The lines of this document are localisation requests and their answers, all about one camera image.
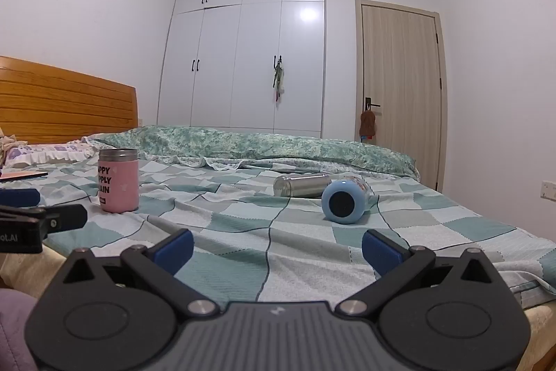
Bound silver steel bottle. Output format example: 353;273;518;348
273;174;333;198

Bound pink cup with steel lid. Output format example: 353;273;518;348
98;148;140;213

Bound purple clothing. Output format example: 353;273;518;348
0;288;41;371

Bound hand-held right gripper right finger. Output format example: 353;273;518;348
336;228;505;319

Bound purple floral pillow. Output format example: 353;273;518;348
0;140;101;170

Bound green hanging ornament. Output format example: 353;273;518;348
272;55;287;103

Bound blue cup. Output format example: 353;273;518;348
321;175;373;223

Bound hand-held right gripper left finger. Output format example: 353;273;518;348
53;228;220;318

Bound wooden headboard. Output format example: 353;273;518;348
0;55;139;146

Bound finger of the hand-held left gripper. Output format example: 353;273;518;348
0;203;88;233
0;188;41;208

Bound checkered bed sheet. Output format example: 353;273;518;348
0;156;556;309

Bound light wooden door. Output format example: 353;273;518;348
354;0;448;194

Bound green floral quilt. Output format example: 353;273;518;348
82;125;422;183

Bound cream cloth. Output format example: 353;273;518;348
0;127;27;168

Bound white wardrobe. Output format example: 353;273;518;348
157;0;327;139

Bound brown bag on handle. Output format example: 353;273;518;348
359;108;377;144

